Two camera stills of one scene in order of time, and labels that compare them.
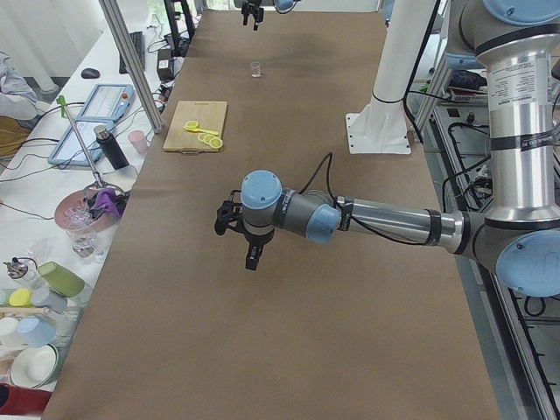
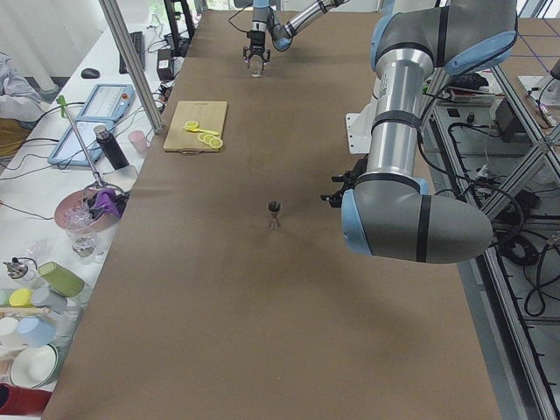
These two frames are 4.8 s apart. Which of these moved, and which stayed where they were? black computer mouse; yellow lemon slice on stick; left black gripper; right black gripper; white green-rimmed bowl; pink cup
Moved: right black gripper; left black gripper
Stayed: black computer mouse; pink cup; yellow lemon slice on stick; white green-rimmed bowl
